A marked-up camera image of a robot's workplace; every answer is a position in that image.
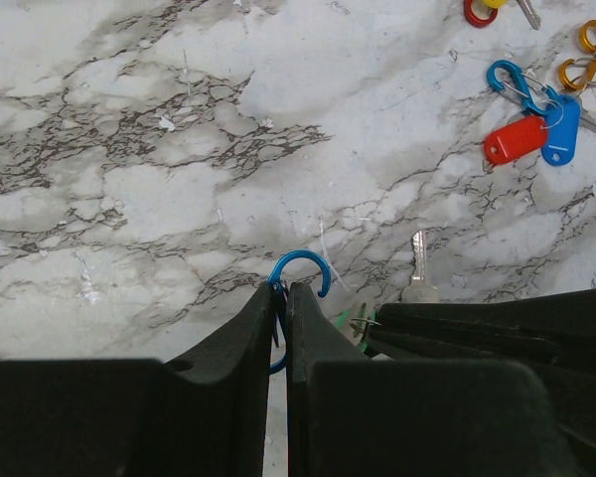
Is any yellow key tag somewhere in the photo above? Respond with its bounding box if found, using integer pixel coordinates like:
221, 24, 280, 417
479, 0, 542, 31

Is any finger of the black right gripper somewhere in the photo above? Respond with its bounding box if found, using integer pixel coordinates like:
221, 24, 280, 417
367, 289, 596, 476

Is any green key tag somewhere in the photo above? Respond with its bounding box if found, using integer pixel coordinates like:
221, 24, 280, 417
333, 304, 376, 358

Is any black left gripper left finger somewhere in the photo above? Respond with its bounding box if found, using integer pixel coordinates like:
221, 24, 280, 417
0, 285, 273, 476

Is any small red key tag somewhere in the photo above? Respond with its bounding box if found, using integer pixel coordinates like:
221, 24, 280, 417
483, 115, 548, 166

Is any blue key tag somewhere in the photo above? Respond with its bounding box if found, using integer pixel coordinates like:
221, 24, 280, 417
541, 94, 596, 167

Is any light blue S carabiner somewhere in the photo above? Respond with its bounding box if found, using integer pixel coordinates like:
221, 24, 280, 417
266, 248, 333, 377

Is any red S carabiner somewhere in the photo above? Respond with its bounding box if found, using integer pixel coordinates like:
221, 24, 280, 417
463, 0, 498, 29

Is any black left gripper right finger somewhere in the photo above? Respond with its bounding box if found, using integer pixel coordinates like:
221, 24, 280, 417
287, 283, 576, 476

